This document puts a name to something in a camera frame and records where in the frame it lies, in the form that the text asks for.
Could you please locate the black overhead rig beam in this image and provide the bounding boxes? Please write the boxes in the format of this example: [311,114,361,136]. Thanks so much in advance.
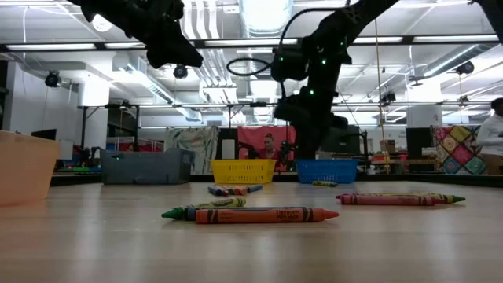
[0,34,503,54]

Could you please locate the grey plastic bin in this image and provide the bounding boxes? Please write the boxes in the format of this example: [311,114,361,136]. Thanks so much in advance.
[98,147,196,186]

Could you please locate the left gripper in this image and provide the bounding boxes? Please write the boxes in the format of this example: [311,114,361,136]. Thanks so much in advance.
[113,0,204,70]

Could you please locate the blue plastic basket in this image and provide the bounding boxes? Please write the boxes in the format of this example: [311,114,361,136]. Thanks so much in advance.
[294,158,359,185]

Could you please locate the floral painted backdrop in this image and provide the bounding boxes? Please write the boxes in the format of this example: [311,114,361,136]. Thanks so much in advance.
[163,125,220,175]

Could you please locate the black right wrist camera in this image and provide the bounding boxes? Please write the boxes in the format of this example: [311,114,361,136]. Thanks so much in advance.
[270,48,310,83]

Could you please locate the white box device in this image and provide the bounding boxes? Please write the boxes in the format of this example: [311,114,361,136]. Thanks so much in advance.
[222,139,236,160]

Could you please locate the black panel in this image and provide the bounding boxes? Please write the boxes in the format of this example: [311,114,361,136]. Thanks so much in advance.
[215,127,240,160]

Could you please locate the slanted silver duct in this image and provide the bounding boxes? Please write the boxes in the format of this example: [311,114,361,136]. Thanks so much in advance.
[422,42,503,79]

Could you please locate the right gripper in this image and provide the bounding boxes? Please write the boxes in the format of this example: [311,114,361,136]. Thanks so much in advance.
[274,38,354,160]

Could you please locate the large silver ventilation duct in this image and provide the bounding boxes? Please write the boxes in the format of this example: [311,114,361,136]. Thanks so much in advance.
[238,0,295,123]

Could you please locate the yellow plastic basket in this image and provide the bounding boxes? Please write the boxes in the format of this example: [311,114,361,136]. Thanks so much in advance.
[210,158,277,186]

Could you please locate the white pillar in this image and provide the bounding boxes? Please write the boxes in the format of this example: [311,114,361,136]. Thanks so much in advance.
[77,80,111,158]
[406,84,444,129]

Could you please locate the white rectangular air duct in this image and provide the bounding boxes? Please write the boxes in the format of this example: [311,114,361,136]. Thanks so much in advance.
[112,53,204,123]

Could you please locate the black aluminium table frame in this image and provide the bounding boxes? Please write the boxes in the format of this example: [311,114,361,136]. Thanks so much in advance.
[46,171,503,188]

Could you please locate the white ceiling pipes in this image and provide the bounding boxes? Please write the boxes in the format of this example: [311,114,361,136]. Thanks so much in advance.
[182,0,240,105]

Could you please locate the red backdrop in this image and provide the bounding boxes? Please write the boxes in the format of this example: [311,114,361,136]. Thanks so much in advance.
[237,125,298,172]

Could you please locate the orange translucent bin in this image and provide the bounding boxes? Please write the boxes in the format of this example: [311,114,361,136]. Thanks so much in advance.
[0,130,61,208]

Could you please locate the black backdrop stand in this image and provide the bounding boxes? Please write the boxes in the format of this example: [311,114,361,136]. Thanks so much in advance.
[78,100,503,160]

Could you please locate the colourful patchwork quilt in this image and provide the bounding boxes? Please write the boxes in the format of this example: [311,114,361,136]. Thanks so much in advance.
[431,123,488,176]

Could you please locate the black camera cable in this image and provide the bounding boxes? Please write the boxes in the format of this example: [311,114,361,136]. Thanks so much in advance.
[226,6,351,78]

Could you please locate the white LED light strip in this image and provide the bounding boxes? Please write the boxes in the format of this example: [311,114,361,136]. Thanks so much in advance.
[104,41,150,50]
[196,38,299,47]
[412,35,500,43]
[352,36,404,45]
[6,42,97,51]

